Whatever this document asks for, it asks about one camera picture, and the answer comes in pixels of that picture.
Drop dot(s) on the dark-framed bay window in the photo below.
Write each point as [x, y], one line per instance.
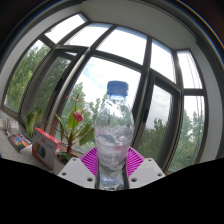
[146, 83]

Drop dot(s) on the clear blue-capped water bottle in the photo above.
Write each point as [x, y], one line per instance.
[113, 133]

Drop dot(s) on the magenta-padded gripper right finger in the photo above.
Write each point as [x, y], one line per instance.
[146, 171]

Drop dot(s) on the red and white box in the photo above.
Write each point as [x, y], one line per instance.
[45, 148]

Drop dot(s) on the potted plant in white pot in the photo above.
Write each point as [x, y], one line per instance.
[61, 160]

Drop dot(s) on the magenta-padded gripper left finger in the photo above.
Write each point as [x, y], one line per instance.
[76, 171]

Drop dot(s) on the small green leafy plant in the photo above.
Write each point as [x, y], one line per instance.
[30, 121]

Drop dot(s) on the dark colourful book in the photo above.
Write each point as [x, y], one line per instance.
[20, 141]

